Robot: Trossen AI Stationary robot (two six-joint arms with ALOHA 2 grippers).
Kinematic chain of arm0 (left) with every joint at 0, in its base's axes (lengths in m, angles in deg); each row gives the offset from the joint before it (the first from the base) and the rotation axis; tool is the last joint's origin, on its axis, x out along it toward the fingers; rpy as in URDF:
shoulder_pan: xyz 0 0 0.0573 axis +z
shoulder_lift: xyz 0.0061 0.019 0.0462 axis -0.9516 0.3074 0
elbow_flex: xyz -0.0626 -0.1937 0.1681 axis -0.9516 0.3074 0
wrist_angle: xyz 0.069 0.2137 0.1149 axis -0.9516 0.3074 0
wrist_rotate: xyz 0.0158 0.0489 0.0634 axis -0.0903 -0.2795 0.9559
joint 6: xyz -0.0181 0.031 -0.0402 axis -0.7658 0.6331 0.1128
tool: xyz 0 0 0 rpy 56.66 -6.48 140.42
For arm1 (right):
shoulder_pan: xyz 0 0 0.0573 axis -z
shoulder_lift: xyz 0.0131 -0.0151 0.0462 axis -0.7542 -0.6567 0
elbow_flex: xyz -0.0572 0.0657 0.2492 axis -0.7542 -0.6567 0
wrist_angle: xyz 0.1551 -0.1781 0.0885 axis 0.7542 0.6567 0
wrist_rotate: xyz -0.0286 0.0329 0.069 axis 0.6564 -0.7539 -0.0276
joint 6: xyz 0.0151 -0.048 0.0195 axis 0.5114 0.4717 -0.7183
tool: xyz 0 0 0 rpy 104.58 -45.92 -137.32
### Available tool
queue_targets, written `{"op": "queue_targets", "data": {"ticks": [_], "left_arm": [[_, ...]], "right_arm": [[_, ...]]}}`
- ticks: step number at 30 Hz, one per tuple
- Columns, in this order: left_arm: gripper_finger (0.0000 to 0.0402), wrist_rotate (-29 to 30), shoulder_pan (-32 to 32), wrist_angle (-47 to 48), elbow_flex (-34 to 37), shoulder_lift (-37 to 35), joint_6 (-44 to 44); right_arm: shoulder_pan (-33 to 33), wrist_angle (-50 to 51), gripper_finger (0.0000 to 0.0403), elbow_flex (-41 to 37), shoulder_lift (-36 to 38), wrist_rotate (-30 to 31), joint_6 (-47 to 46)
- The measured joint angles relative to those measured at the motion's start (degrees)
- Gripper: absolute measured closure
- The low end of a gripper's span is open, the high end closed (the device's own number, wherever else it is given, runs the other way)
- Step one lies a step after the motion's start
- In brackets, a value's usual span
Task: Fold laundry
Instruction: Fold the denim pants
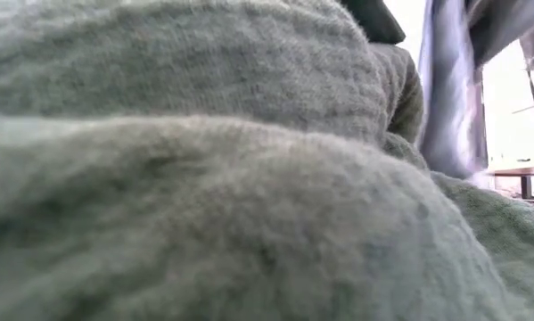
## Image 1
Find dark green sweatshirt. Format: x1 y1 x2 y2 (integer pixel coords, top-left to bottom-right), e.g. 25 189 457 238
0 0 534 321

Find light blue denim jeans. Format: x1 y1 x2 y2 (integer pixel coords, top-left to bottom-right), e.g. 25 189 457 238
416 0 489 180

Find wooden background table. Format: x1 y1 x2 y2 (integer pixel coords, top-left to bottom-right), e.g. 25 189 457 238
487 163 534 209

